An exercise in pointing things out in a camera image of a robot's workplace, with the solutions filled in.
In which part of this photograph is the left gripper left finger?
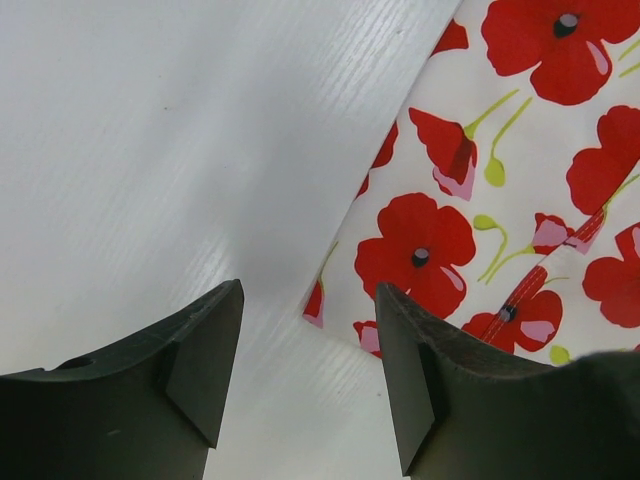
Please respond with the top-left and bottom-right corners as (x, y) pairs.
(1, 280), (244, 479)

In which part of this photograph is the white red poppy skirt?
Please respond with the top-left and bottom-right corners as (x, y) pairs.
(301, 0), (639, 366)

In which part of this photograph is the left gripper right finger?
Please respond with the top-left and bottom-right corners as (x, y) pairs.
(375, 284), (639, 479)

